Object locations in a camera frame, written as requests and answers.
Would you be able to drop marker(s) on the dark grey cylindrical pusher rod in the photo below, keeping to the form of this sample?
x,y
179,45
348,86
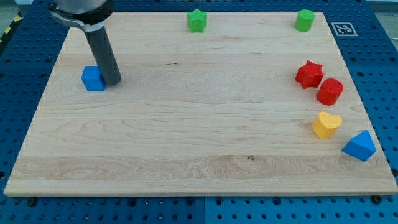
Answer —
x,y
104,56

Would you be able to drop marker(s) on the green star block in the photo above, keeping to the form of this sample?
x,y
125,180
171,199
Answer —
x,y
197,20

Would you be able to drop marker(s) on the red star block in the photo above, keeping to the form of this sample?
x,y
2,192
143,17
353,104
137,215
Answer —
x,y
310,75

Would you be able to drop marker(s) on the yellow heart block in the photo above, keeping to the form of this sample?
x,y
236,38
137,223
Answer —
x,y
326,125

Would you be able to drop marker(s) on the blue cube block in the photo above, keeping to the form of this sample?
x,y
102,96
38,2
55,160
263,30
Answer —
x,y
92,79

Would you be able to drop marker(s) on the light wooden board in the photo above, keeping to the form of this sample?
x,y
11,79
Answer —
x,y
217,113

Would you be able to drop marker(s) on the green cylinder block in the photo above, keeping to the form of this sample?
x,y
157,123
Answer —
x,y
304,20

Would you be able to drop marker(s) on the red cylinder block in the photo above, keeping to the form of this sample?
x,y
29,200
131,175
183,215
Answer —
x,y
330,91

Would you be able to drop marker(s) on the white fiducial marker tag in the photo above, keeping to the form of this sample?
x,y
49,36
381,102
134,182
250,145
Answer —
x,y
344,29

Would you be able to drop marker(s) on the blue triangular prism block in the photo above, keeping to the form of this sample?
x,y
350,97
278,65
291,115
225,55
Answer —
x,y
361,146

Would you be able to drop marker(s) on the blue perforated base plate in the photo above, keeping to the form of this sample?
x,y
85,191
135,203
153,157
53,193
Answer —
x,y
30,55

